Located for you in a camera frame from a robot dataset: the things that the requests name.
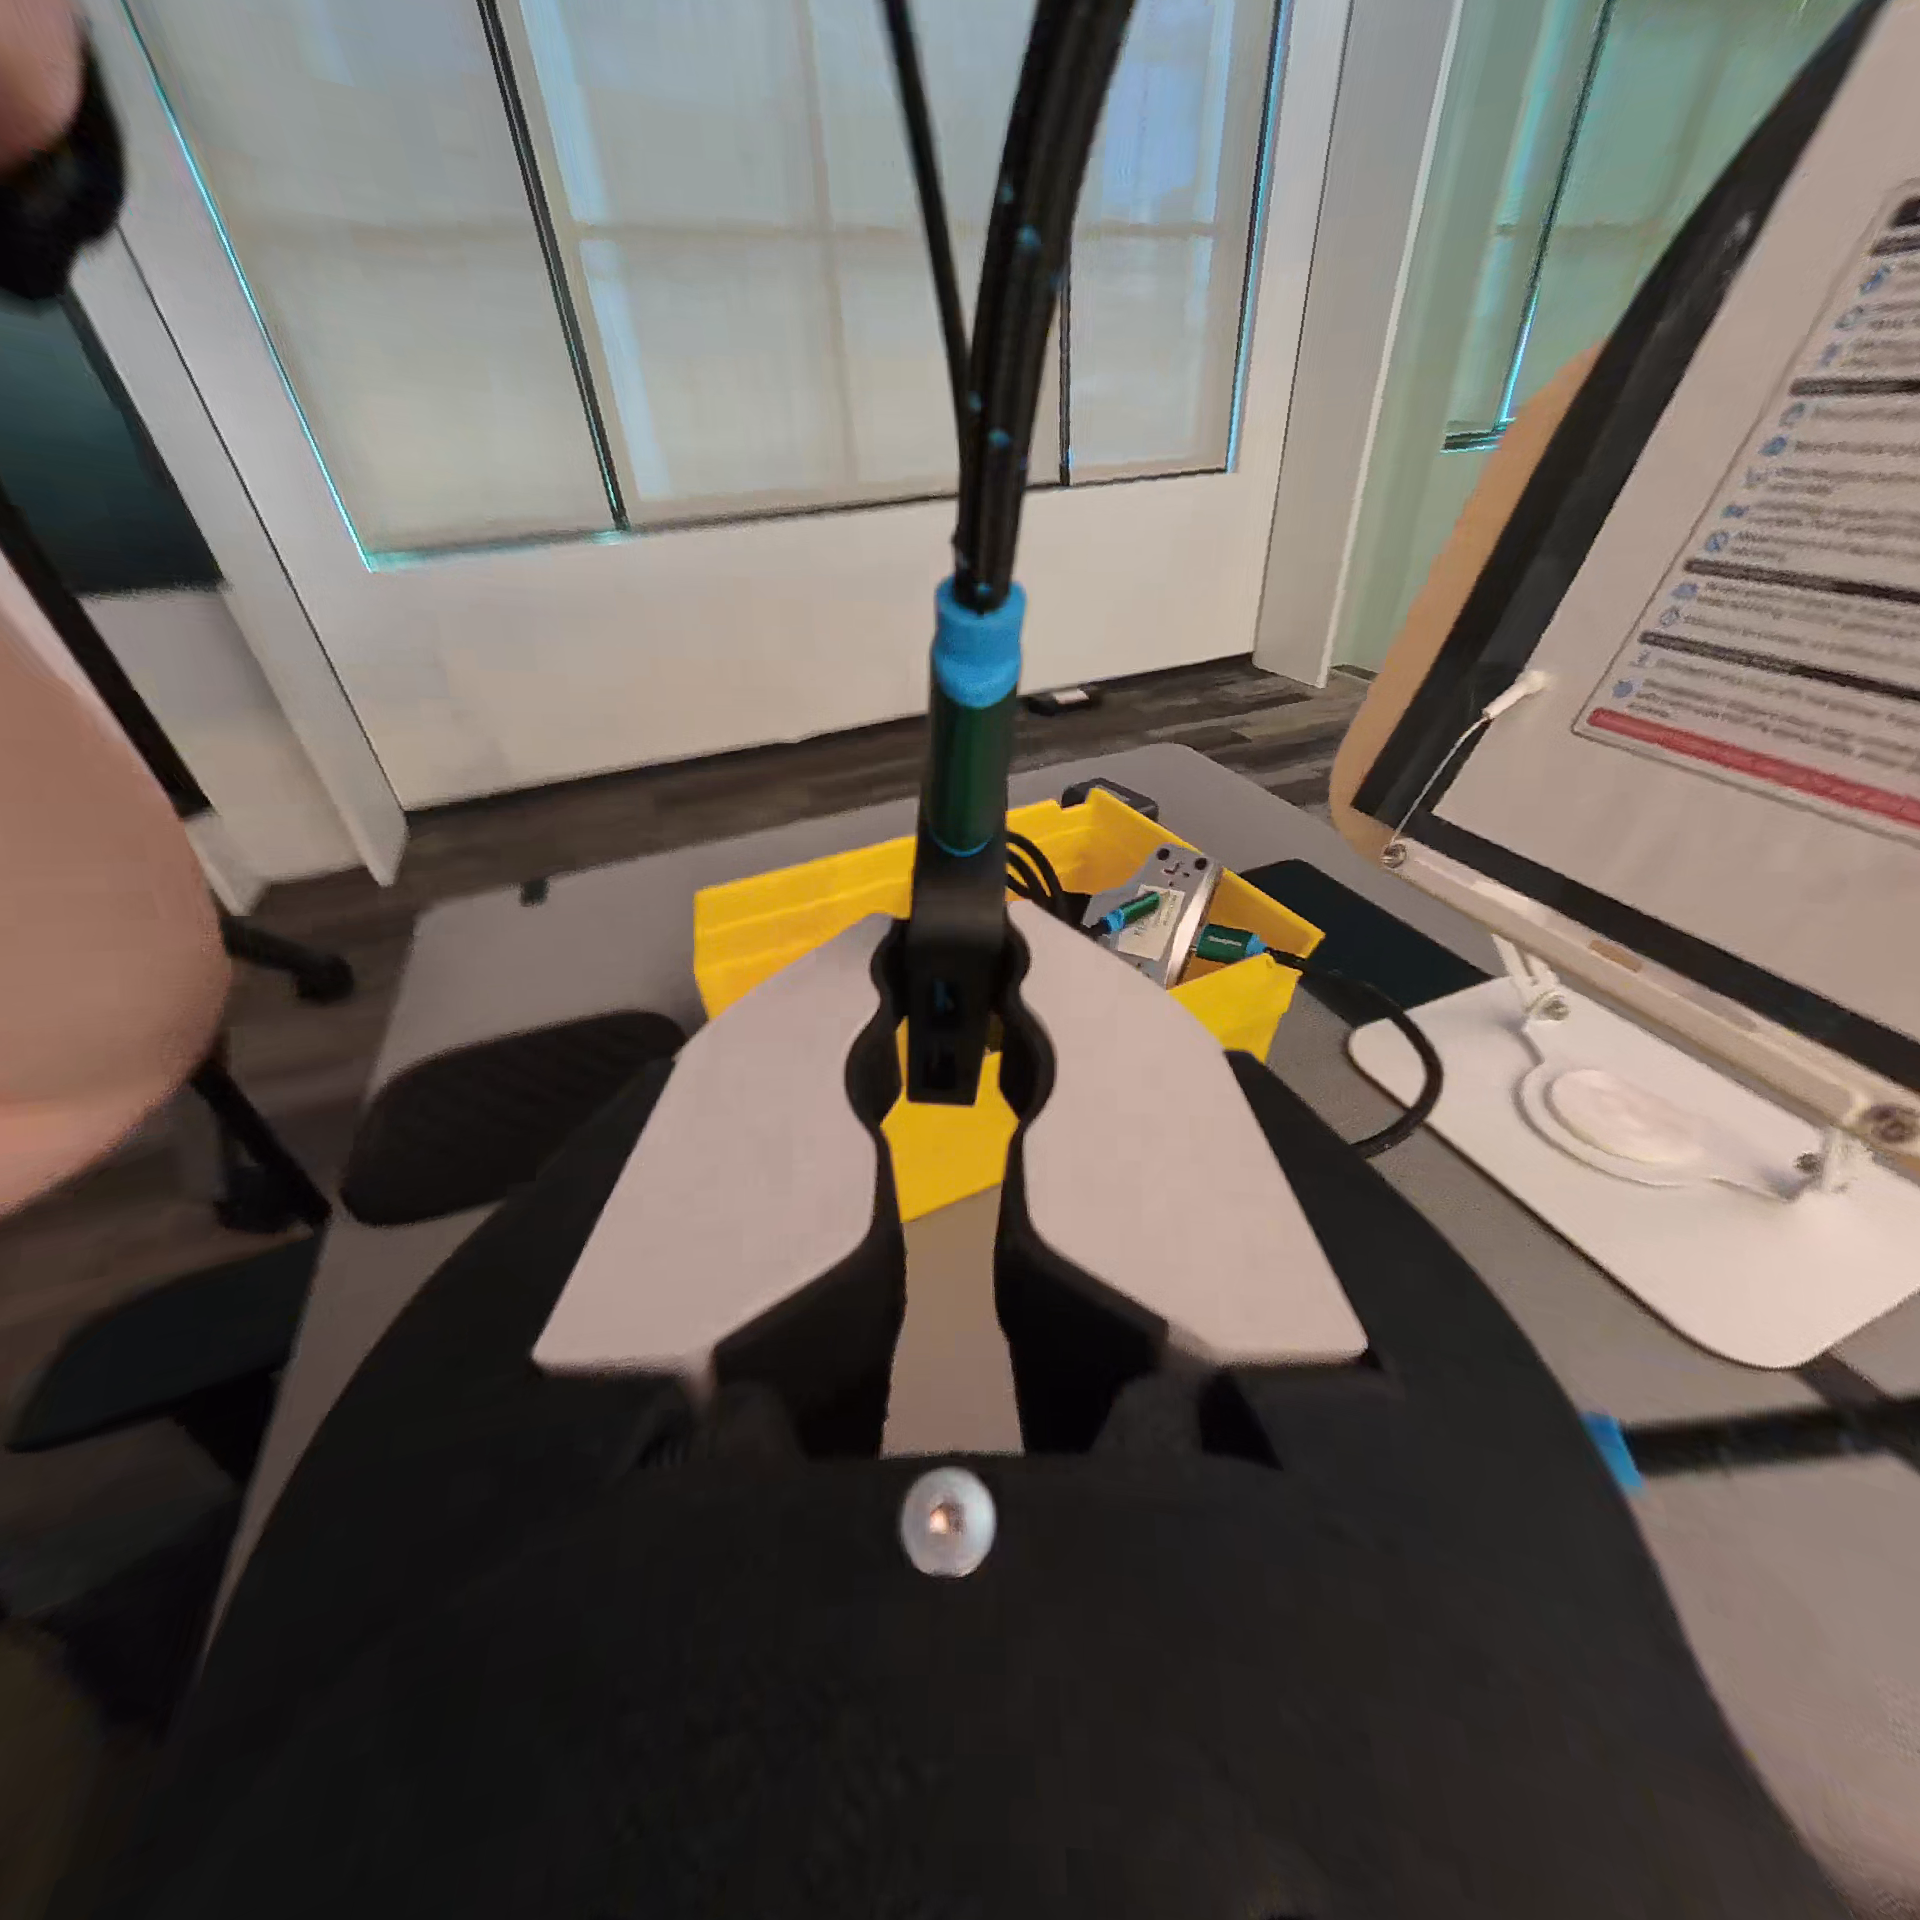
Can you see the yellow plastic storage bin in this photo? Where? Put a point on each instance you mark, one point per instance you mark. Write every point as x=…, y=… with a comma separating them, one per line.
x=782, y=931

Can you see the black table pad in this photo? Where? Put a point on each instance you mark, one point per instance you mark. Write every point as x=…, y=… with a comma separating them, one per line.
x=1366, y=931

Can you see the white framed glass window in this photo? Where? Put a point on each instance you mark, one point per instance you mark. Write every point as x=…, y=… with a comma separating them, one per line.
x=451, y=674

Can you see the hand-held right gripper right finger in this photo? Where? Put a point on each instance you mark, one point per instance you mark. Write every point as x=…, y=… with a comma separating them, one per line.
x=1187, y=1186

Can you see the person's left forearm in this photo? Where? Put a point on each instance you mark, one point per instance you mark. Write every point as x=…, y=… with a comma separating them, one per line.
x=90, y=931

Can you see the instruction sign on white stand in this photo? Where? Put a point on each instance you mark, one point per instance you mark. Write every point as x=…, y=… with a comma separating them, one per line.
x=1725, y=597

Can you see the black mesh office chair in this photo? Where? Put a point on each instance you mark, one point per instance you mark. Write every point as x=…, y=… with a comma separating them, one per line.
x=493, y=1112

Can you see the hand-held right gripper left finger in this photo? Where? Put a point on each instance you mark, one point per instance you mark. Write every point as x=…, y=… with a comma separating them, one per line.
x=720, y=1186

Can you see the silver hdmi adapter box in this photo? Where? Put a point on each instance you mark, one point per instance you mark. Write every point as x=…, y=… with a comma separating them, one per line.
x=1176, y=898

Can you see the small black floor object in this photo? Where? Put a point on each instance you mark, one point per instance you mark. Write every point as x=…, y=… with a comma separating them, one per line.
x=1063, y=699

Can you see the small black box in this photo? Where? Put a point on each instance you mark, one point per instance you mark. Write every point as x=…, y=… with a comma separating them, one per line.
x=1118, y=804

